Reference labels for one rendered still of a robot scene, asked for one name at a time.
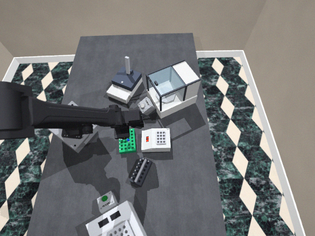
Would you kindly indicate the green tube rack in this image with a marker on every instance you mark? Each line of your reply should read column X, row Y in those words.
column 125, row 147

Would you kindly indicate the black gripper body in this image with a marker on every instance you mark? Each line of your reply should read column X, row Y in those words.
column 118, row 134

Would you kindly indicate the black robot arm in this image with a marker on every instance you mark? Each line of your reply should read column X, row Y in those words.
column 21, row 113

